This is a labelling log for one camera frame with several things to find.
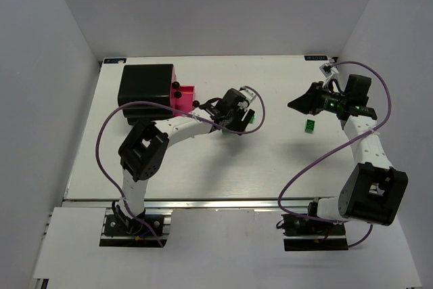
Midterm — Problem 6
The green upturned lego brick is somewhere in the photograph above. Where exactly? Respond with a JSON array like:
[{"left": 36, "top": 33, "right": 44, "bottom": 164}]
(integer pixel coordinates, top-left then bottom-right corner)
[{"left": 304, "top": 119, "right": 315, "bottom": 133}]

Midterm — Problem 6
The aluminium table frame rail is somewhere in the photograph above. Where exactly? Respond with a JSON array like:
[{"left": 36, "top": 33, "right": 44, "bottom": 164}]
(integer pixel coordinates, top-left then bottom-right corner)
[{"left": 60, "top": 57, "right": 385, "bottom": 212}]

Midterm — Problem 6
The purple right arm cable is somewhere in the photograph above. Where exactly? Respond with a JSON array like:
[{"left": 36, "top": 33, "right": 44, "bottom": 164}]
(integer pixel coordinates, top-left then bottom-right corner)
[{"left": 277, "top": 61, "right": 393, "bottom": 248}]

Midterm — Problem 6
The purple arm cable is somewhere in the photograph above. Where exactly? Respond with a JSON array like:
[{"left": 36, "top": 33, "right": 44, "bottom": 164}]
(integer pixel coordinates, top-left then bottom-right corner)
[
  {"left": 277, "top": 61, "right": 393, "bottom": 248},
  {"left": 96, "top": 85, "right": 265, "bottom": 248}
]

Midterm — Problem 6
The right blue corner label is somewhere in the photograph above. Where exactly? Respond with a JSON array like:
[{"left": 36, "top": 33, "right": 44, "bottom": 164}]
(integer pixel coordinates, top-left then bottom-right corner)
[{"left": 304, "top": 55, "right": 328, "bottom": 61}]

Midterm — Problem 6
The black pink drawer cabinet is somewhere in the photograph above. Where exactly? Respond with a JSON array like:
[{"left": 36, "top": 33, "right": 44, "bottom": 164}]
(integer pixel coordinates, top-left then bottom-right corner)
[{"left": 117, "top": 64, "right": 181, "bottom": 126}]

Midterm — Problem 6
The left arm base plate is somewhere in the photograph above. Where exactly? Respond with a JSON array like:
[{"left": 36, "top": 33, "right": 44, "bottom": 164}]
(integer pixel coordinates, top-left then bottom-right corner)
[{"left": 99, "top": 202, "right": 170, "bottom": 248}]

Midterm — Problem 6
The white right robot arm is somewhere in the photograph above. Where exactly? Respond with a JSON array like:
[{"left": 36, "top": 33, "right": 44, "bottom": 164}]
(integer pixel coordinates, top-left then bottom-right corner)
[{"left": 288, "top": 74, "right": 408, "bottom": 226}]

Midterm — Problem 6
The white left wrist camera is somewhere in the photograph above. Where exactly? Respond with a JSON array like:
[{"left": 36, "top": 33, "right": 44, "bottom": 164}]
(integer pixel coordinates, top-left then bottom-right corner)
[{"left": 239, "top": 87, "right": 257, "bottom": 104}]

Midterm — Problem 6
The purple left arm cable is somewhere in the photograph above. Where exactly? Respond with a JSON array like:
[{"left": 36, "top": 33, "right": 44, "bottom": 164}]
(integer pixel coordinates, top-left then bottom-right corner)
[{"left": 96, "top": 85, "right": 265, "bottom": 248}]

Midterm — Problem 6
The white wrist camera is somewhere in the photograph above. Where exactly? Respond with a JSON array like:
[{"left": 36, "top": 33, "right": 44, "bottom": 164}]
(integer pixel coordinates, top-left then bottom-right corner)
[
  {"left": 239, "top": 87, "right": 257, "bottom": 104},
  {"left": 319, "top": 63, "right": 339, "bottom": 80}
]

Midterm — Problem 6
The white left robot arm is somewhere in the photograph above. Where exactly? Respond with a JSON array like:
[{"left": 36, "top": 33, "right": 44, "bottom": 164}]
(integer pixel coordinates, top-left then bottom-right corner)
[{"left": 113, "top": 86, "right": 258, "bottom": 235}]

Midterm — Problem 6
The blue corner label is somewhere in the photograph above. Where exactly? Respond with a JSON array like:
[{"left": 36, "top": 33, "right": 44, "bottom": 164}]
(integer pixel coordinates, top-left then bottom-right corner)
[
  {"left": 103, "top": 58, "right": 127, "bottom": 64},
  {"left": 304, "top": 55, "right": 328, "bottom": 61}
]

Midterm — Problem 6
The left blue corner label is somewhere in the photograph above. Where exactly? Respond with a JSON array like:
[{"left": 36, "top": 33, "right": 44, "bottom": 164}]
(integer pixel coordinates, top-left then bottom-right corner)
[{"left": 103, "top": 58, "right": 127, "bottom": 64}]

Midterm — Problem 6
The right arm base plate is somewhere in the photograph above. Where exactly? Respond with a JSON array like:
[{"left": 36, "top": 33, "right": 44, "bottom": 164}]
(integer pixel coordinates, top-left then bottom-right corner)
[{"left": 276, "top": 214, "right": 348, "bottom": 252}]

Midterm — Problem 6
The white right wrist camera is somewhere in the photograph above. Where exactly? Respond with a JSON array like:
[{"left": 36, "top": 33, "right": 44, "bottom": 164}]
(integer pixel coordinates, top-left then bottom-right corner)
[{"left": 319, "top": 63, "right": 339, "bottom": 80}]

